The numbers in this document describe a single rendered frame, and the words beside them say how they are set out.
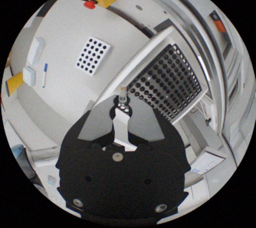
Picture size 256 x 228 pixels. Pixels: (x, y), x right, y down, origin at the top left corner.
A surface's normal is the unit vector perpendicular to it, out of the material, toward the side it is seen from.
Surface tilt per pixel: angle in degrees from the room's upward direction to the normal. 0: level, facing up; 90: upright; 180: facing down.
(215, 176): 90
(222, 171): 90
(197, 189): 90
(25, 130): 90
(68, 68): 0
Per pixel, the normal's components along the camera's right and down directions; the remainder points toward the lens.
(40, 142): 0.76, -0.58
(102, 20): 0.05, 0.50
